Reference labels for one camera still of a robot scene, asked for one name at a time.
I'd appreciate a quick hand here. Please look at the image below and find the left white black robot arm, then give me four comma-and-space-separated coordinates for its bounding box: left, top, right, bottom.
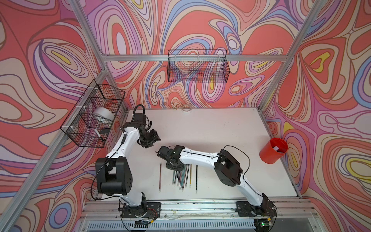
95, 104, 161, 209

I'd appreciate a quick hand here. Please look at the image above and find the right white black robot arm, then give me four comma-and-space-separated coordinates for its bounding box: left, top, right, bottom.
157, 145, 278, 218

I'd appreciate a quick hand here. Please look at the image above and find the bundle of coloured pencils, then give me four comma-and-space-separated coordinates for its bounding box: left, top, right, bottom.
172, 164, 190, 191

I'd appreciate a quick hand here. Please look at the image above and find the black pencil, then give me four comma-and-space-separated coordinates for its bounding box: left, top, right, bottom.
195, 165, 198, 194

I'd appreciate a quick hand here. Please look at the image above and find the white tape roll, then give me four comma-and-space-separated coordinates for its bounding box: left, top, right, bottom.
93, 107, 115, 121

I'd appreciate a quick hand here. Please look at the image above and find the white marker in basket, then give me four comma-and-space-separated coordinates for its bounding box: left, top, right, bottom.
94, 129, 105, 142

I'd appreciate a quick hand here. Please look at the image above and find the red plastic cup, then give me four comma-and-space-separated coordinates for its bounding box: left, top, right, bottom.
260, 138, 288, 164

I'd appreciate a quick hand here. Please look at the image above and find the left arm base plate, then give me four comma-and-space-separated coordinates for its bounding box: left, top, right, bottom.
118, 202, 161, 219

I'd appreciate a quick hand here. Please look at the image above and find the left wall wire basket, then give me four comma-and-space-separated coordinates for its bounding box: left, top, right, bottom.
60, 80, 125, 148

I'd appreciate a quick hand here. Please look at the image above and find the wall wire basket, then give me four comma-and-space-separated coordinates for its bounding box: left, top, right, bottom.
167, 48, 231, 83
60, 80, 125, 148

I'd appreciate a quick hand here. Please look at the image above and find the back wall wire basket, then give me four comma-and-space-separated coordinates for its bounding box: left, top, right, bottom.
167, 48, 231, 83

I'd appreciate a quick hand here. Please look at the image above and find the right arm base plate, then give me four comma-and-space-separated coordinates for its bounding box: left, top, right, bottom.
235, 201, 277, 218

